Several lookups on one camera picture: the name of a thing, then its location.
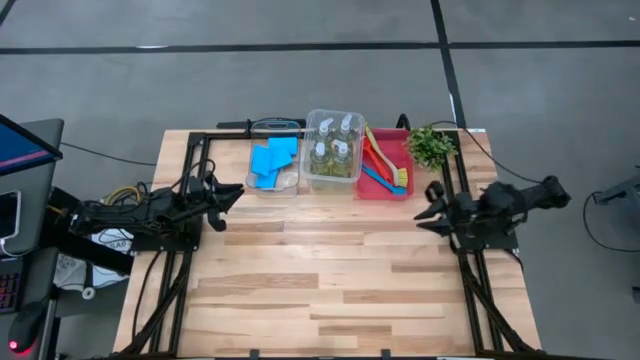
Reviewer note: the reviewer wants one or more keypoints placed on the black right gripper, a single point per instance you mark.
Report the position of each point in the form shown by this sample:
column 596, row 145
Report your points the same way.
column 462, row 215

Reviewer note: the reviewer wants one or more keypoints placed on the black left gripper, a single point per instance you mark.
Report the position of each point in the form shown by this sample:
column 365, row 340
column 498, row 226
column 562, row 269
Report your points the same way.
column 200, row 200

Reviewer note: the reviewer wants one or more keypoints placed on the blue dish brush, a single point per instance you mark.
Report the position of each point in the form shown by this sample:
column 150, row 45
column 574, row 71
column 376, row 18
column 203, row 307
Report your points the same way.
column 382, row 182

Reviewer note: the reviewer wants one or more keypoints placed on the yellow-green dish brush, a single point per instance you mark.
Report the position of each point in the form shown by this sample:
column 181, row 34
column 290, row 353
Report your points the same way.
column 387, row 160

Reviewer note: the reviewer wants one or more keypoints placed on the clear soap pump bottle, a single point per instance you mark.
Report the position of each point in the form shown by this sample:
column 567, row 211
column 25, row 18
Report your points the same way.
column 341, row 160
column 320, row 160
column 323, row 132
column 345, row 129

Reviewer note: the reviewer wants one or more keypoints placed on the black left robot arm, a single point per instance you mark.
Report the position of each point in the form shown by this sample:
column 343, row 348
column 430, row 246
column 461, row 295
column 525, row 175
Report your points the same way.
column 125, row 215

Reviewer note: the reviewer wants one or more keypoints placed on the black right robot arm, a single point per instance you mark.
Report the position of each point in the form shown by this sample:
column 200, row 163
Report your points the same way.
column 540, row 195

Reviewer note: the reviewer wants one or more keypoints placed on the small green potted plant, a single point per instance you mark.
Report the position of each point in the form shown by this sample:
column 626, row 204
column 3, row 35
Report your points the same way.
column 430, row 147

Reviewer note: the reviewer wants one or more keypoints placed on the red plastic bin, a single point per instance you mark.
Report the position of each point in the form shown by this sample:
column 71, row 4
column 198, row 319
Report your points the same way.
column 375, row 192

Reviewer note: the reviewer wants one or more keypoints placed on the shallow clear plastic bin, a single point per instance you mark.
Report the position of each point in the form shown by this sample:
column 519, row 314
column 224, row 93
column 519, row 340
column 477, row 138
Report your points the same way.
column 287, row 182

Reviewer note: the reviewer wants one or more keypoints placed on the tall clear plastic bin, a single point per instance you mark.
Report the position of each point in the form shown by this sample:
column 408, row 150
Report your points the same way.
column 360, row 150

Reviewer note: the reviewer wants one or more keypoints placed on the white tape roll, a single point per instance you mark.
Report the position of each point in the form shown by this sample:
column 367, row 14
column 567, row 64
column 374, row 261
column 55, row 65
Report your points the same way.
column 89, row 293

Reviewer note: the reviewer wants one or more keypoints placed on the white crumpled bag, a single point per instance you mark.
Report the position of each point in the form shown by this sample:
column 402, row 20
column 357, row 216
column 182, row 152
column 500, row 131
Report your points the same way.
column 70, row 272

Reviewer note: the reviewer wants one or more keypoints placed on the black stand leg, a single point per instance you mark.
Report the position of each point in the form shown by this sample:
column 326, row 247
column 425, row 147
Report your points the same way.
column 620, row 190

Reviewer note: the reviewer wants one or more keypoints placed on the dark grey desk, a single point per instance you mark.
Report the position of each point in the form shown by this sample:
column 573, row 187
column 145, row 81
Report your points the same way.
column 37, row 185

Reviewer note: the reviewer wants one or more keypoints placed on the computer monitor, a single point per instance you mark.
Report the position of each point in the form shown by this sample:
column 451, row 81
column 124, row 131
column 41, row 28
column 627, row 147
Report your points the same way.
column 25, row 147

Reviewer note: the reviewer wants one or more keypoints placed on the smartphone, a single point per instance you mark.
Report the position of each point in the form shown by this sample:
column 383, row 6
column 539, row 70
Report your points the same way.
column 9, row 215

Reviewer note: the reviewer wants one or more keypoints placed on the computer keyboard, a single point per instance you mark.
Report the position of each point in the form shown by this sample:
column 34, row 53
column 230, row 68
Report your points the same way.
column 9, row 292

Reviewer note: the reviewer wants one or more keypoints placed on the black computer mouse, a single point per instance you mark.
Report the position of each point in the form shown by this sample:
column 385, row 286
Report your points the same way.
column 25, row 327

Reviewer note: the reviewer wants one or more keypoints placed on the black aluminium table frame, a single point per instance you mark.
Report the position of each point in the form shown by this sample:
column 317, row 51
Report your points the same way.
column 225, row 134

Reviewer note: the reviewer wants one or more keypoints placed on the black bracket bar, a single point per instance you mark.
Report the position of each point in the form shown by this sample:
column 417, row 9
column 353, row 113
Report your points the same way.
column 235, row 125

